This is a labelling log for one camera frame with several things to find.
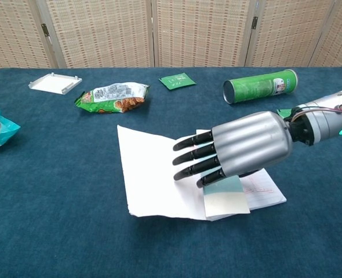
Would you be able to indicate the teal snack bag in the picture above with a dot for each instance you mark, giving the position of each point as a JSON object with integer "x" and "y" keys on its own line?
{"x": 0, "y": 133}

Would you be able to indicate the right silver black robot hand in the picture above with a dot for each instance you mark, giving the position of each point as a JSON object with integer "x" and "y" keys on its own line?
{"x": 252, "y": 142}

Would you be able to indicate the green tea sachet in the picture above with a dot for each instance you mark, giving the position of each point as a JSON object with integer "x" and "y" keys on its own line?
{"x": 284, "y": 112}
{"x": 176, "y": 81}

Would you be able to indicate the green chips can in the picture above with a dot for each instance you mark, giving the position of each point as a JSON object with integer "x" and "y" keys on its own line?
{"x": 255, "y": 87}

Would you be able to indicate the yellow cover notebook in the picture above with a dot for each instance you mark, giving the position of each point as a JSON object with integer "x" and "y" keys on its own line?
{"x": 147, "y": 173}

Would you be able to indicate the woven folding screen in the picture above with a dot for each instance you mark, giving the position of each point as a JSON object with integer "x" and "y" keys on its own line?
{"x": 101, "y": 34}

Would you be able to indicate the white plastic tray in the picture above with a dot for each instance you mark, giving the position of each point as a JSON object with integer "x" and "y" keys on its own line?
{"x": 53, "y": 83}

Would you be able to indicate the dark blue tablecloth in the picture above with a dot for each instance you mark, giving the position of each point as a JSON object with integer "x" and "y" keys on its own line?
{"x": 72, "y": 217}

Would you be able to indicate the green snack bag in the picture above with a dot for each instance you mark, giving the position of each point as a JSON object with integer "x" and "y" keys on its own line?
{"x": 110, "y": 98}

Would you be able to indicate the light blue paper card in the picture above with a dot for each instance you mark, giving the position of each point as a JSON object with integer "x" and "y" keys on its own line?
{"x": 226, "y": 202}

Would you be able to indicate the dark screen hinge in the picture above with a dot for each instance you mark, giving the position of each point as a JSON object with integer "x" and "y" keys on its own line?
{"x": 254, "y": 22}
{"x": 45, "y": 30}

